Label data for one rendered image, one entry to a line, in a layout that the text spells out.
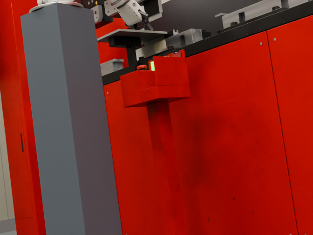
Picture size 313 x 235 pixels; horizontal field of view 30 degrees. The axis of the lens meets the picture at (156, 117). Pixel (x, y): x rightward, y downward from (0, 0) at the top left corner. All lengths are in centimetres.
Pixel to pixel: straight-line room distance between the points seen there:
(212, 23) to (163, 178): 120
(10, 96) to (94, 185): 145
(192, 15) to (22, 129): 110
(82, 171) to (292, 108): 71
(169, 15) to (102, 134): 148
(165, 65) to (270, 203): 61
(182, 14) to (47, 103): 147
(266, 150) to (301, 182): 17
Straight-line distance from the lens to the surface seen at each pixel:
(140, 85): 212
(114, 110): 265
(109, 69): 288
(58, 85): 193
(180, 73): 214
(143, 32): 249
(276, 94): 200
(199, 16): 317
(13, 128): 328
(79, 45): 200
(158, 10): 264
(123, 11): 256
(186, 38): 246
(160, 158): 213
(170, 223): 213
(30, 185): 316
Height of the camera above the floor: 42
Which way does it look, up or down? 5 degrees up
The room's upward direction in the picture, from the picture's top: 8 degrees counter-clockwise
